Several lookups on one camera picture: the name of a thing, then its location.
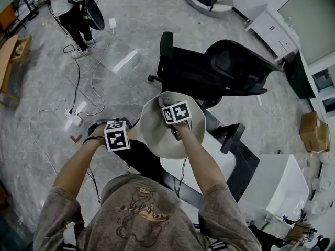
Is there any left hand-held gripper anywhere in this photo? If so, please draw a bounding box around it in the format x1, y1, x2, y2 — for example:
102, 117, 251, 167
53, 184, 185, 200
87, 117, 133, 152

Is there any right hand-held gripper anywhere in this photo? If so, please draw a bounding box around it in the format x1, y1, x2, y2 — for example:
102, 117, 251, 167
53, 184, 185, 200
161, 100, 193, 125

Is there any large white bowl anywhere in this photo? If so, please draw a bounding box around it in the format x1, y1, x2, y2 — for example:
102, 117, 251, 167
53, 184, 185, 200
128, 90, 207, 160

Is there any person's right forearm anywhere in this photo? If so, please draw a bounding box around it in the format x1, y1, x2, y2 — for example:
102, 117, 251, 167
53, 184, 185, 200
174, 123, 227, 196

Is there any person's left forearm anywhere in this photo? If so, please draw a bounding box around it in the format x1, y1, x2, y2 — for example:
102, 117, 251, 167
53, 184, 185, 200
53, 137, 108, 190

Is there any person's left hand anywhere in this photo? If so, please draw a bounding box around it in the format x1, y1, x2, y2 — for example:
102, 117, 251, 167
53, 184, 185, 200
90, 125, 106, 139

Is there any black office chair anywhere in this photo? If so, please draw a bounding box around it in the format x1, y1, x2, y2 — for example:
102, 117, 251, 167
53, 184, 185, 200
147, 31, 285, 109

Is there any black faucet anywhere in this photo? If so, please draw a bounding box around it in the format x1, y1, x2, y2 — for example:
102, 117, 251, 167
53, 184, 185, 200
209, 122, 245, 154

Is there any black sink cabinet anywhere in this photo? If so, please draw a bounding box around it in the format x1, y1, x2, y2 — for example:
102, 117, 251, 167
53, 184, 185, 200
115, 106, 261, 209

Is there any person's brown printed shirt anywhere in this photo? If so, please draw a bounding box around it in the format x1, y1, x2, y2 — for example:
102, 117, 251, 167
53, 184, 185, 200
33, 173, 262, 251

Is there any black round pan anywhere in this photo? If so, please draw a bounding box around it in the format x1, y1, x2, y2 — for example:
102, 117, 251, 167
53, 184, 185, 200
83, 0, 105, 31

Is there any white round cushion bed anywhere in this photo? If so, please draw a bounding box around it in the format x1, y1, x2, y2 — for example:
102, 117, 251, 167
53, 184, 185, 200
185, 0, 234, 18

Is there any white cabinet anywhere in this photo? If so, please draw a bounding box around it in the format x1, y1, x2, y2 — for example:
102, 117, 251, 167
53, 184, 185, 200
245, 9, 300, 62

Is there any white rectangular tub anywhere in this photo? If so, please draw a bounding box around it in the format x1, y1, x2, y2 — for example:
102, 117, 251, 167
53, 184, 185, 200
239, 154, 310, 221

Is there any open cardboard box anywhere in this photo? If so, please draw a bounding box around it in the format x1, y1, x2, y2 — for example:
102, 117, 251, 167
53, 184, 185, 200
10, 34, 32, 64

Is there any wooden coffee table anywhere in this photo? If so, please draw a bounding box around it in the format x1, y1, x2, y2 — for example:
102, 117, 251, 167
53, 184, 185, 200
0, 34, 18, 94

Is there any large closed cardboard box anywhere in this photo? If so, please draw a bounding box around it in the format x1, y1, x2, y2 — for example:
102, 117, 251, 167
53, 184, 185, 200
299, 111, 330, 153

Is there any black coat stand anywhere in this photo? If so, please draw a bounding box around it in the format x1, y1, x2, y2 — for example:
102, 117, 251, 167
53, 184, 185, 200
14, 0, 40, 21

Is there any flat black bag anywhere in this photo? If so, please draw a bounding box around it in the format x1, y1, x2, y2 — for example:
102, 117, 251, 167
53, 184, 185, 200
247, 223, 288, 251

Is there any orange chair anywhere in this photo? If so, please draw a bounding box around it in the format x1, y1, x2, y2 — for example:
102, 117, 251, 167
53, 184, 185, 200
0, 4, 17, 32

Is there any small cardboard box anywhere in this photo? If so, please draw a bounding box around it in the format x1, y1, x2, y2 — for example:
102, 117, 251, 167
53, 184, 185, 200
285, 221, 312, 243

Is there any black bracelet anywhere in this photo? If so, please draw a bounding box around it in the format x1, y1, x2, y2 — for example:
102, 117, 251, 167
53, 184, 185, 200
82, 135, 105, 145

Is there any white cable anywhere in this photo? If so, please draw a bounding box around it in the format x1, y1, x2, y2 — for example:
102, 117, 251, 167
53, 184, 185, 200
78, 27, 116, 116

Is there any black cable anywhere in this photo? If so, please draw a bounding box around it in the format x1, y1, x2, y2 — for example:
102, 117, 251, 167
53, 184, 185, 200
62, 44, 81, 114

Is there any striped shoulder strap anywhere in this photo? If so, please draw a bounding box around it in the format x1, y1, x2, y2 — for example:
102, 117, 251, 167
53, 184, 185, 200
62, 221, 79, 251
208, 239, 228, 251

